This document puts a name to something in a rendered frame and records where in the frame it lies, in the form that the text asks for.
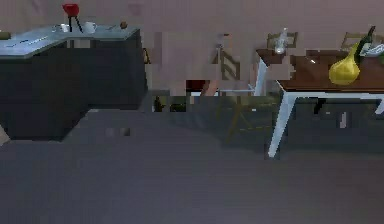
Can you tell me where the clear glass spray bottle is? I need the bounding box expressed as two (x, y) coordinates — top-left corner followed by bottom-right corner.
(274, 27), (289, 55)

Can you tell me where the dark green bottle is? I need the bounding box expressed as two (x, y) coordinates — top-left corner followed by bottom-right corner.
(355, 25), (377, 64)

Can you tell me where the olive wooden chair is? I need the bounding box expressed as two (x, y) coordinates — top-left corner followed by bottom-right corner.
(213, 33), (258, 144)
(340, 31), (371, 52)
(266, 31), (299, 50)

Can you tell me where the brown table with white legs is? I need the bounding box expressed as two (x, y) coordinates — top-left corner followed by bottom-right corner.
(254, 48), (384, 159)

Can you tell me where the dark grey kitchen counter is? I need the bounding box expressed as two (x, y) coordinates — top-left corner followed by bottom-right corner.
(0, 25), (148, 142)

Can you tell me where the white mug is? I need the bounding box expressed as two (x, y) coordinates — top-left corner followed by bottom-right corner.
(82, 21), (98, 35)

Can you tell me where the yellow gourd-shaped vase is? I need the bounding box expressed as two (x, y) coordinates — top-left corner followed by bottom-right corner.
(328, 42), (362, 86)

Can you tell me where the red lamp on black legs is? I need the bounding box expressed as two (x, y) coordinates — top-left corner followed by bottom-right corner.
(61, 3), (84, 34)

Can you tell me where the white dish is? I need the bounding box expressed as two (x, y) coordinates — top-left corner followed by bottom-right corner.
(360, 43), (384, 58)

